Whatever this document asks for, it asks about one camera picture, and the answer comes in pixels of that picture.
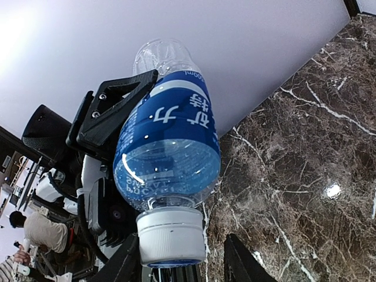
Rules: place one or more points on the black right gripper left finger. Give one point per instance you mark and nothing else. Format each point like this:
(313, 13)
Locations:
(124, 265)

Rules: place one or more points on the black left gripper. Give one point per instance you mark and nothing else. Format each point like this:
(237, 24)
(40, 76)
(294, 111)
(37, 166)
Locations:
(100, 114)

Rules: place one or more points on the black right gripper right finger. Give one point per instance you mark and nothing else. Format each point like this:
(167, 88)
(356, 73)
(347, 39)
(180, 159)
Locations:
(240, 265)

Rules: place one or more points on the white Pocari bottle cap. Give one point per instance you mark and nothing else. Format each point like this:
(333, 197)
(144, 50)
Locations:
(171, 237)

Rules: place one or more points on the Pocari Sweat clear bottle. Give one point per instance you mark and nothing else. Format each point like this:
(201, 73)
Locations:
(168, 151)

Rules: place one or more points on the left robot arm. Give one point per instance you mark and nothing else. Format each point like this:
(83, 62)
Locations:
(46, 132)

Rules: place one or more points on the person in beige shirt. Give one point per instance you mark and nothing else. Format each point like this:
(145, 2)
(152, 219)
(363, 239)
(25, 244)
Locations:
(41, 231)

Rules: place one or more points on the black right corner post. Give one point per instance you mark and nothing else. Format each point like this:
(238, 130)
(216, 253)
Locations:
(355, 7)

